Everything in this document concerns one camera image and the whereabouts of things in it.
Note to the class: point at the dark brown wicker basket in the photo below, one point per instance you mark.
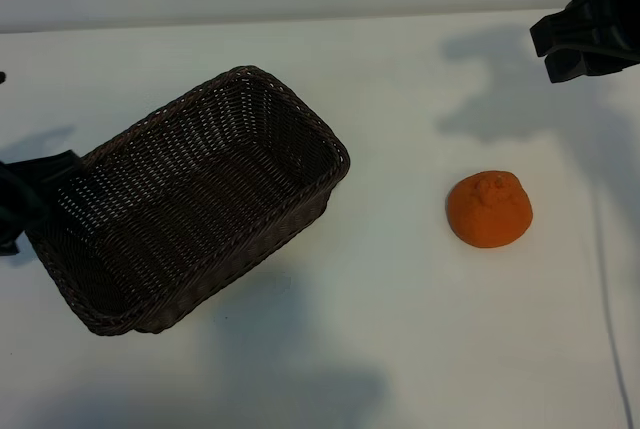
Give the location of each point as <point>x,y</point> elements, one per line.
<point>200,199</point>

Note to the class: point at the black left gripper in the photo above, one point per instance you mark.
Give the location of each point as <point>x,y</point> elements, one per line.
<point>20,199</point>

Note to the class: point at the orange fruit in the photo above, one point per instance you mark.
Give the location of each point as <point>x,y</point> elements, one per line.
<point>487,219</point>

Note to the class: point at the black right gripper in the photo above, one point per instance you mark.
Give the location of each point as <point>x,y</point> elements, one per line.
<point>590,19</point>

